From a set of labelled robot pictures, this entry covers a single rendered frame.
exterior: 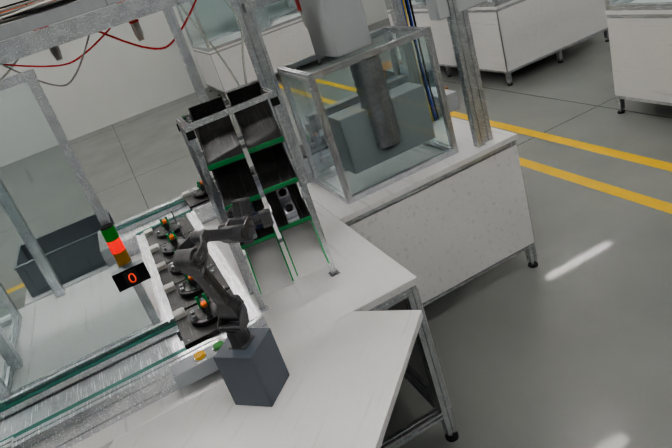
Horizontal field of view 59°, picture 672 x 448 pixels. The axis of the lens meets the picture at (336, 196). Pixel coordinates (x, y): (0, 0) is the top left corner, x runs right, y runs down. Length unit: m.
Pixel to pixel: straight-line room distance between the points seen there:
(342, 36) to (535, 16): 4.50
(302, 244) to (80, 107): 10.55
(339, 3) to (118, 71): 9.91
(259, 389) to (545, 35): 6.02
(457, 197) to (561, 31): 4.51
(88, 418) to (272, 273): 0.78
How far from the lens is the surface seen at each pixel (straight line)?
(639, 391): 2.96
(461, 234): 3.30
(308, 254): 2.28
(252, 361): 1.85
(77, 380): 2.48
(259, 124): 2.17
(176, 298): 2.53
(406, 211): 3.05
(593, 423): 2.84
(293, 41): 11.08
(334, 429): 1.81
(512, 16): 6.99
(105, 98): 12.60
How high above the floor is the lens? 2.10
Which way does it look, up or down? 23 degrees down
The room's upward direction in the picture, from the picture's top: 18 degrees counter-clockwise
